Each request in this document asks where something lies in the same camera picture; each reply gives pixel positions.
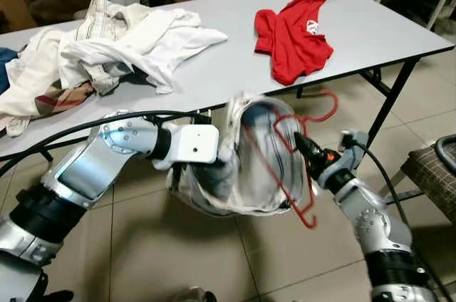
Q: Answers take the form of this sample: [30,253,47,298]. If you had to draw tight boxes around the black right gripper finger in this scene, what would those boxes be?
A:
[294,133,316,169]
[294,133,326,158]

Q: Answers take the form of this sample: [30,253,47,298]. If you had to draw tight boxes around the white denim pants black stitching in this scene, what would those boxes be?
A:
[166,90,319,217]

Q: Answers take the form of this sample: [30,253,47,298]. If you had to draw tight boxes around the red wire hanger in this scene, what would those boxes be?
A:
[242,88,340,230]

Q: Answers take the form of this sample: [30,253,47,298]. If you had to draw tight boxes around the grey table black legs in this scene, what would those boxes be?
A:
[0,0,455,164]

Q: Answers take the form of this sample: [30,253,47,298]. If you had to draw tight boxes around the chair with plaid cushion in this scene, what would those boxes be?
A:
[388,137,456,226]

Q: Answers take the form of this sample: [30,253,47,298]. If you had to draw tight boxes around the red polo shirt white logo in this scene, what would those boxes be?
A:
[254,0,334,87]

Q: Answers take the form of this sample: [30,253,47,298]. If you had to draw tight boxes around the white long sleeve shirt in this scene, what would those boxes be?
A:
[61,9,229,95]

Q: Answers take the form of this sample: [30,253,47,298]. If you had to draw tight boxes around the cream striped shirt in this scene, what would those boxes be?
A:
[75,0,150,43]

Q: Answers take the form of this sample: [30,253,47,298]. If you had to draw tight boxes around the cream garment plaid lining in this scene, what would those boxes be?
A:
[0,28,97,137]

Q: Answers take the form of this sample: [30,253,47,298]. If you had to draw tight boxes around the blue garment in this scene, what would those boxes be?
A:
[0,47,19,95]

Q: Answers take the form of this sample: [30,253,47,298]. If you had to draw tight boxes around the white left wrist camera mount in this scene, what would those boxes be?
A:
[168,124,220,172]

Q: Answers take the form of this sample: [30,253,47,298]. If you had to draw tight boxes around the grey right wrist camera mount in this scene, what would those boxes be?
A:
[339,129,368,152]

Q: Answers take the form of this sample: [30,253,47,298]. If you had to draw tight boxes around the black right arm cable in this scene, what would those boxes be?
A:
[356,138,456,302]

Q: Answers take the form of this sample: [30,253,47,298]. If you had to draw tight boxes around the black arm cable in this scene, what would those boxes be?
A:
[356,138,456,302]
[0,108,214,176]

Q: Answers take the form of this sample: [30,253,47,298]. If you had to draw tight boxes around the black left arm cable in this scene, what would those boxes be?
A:
[0,108,214,176]

